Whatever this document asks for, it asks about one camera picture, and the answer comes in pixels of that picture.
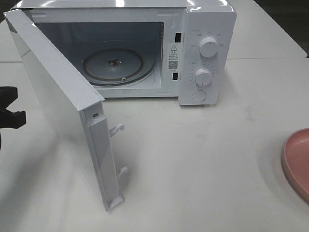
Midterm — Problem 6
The white warning label sticker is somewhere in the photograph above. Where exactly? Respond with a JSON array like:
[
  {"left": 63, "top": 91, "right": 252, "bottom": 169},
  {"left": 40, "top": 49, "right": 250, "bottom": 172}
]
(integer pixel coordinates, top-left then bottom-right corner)
[{"left": 167, "top": 43, "right": 181, "bottom": 71}]

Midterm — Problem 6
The white microwave door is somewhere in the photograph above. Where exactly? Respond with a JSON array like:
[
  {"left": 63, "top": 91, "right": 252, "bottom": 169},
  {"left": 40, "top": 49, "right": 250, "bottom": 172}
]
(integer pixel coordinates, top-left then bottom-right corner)
[{"left": 4, "top": 10, "right": 127, "bottom": 211}]

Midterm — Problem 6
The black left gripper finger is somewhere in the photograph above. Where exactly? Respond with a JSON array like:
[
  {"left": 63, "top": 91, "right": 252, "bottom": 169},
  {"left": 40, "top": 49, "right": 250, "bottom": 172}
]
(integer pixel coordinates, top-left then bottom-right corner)
[
  {"left": 0, "top": 86, "right": 18, "bottom": 110},
  {"left": 0, "top": 110, "right": 26, "bottom": 129}
]

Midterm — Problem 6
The pink round plate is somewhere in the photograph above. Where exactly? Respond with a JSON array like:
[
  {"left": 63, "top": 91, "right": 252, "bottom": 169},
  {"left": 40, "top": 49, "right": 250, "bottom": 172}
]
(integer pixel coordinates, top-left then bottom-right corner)
[{"left": 281, "top": 128, "right": 309, "bottom": 202}]

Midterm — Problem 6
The white timer knob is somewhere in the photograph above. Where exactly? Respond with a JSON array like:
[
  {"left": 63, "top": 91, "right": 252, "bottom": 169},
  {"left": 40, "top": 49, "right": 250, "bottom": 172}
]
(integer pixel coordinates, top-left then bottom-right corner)
[{"left": 195, "top": 68, "right": 213, "bottom": 86}]

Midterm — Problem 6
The white upper power knob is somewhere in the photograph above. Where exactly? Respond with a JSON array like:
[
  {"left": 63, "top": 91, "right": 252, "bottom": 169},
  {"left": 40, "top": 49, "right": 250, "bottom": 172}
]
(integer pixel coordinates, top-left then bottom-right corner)
[{"left": 198, "top": 35, "right": 219, "bottom": 58}]

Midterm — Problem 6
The white microwave oven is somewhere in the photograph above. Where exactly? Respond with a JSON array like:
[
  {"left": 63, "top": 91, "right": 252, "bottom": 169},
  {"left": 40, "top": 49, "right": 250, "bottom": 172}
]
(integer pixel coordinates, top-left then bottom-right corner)
[{"left": 10, "top": 0, "right": 237, "bottom": 105}]

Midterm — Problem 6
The glass microwave turntable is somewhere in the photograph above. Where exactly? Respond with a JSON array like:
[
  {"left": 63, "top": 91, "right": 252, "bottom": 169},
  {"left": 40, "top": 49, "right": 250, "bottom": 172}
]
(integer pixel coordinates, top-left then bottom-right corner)
[{"left": 83, "top": 48, "right": 143, "bottom": 86}]

